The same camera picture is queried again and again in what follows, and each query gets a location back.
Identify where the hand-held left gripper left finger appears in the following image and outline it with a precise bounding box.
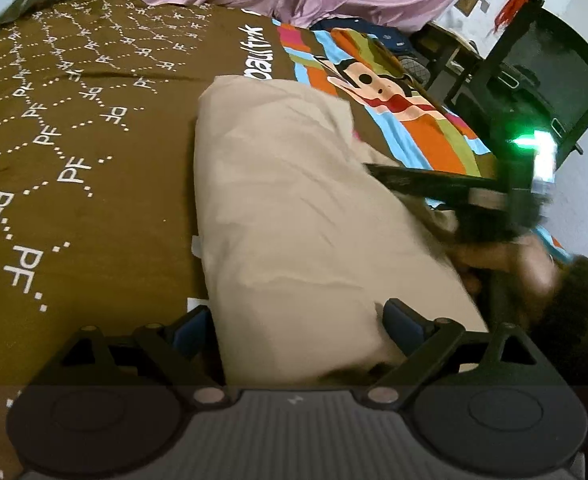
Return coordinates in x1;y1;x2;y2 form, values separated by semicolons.
38;305;235;406

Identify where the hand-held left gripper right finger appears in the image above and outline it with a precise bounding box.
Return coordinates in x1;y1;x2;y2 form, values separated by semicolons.
366;297;559;406

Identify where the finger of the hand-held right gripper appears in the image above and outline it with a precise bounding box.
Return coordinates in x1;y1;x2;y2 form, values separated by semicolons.
364;161;509;209

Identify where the beige hoodie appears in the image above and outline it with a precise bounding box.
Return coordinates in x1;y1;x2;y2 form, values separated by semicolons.
193;75;491;387

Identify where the person's right forearm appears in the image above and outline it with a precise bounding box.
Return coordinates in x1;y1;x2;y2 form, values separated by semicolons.
484;255;588;388

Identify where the person's right hand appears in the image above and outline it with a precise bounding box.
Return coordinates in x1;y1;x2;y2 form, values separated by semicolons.
449;237;564;322

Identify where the black mesh office chair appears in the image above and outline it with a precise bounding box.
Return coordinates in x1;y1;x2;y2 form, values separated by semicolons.
449;2;588;182

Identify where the wooden desk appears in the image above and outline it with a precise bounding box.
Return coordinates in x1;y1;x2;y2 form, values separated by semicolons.
413;14;481;107

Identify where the dark blue bag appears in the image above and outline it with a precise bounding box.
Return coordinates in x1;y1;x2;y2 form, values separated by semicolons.
308;15;415;57

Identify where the red cloth on chair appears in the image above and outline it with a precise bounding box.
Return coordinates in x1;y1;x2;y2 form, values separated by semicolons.
493;0;541;32

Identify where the printed cartoon blanket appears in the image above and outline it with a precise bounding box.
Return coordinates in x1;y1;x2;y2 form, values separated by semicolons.
0;0;577;480

